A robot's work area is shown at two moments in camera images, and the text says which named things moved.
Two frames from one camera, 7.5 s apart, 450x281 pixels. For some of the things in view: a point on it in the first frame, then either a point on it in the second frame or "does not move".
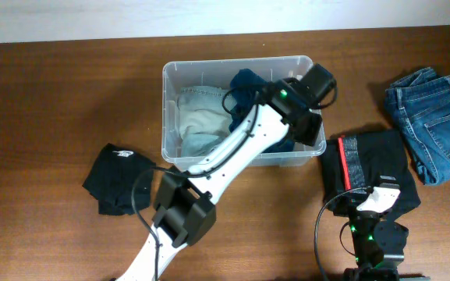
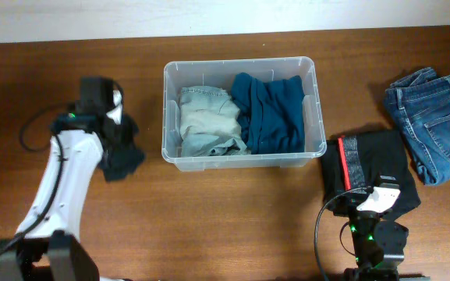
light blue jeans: (204, 121) does not move
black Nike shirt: (120, 180) to (120, 154)
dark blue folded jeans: (436, 117) does not move
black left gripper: (309, 131) to (119, 122)
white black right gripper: (345, 202) does not move
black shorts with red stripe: (352, 164) does not move
